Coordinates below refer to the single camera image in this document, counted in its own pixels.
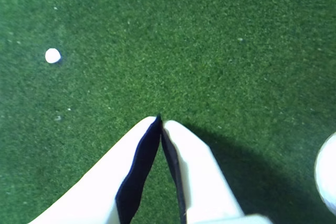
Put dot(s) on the white gripper finger with navy pad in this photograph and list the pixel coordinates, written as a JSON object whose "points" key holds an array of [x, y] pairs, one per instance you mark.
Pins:
{"points": [[99, 182], [202, 176]]}

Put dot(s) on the white golf ball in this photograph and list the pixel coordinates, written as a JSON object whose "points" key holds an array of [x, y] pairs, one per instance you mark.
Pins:
{"points": [[328, 171]]}

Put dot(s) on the small white distant ball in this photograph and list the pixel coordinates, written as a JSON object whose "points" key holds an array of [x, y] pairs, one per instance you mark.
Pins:
{"points": [[52, 55]]}

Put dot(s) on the long green artificial turf mat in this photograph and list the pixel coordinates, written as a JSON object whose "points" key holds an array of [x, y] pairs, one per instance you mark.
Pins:
{"points": [[183, 51]]}

